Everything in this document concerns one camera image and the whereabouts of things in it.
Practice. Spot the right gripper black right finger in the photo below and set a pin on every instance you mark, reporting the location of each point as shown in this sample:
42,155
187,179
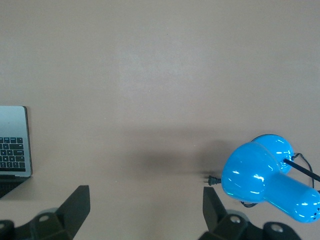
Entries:
215,215

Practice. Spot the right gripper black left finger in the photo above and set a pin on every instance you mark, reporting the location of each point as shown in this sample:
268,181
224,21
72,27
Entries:
72,210

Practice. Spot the silver grey laptop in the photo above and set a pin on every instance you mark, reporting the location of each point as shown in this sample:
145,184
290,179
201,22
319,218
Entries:
12,122

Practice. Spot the blue desk lamp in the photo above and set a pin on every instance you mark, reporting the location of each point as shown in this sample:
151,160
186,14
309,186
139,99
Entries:
245,170

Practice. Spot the brown table mat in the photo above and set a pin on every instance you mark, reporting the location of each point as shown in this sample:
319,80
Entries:
150,75

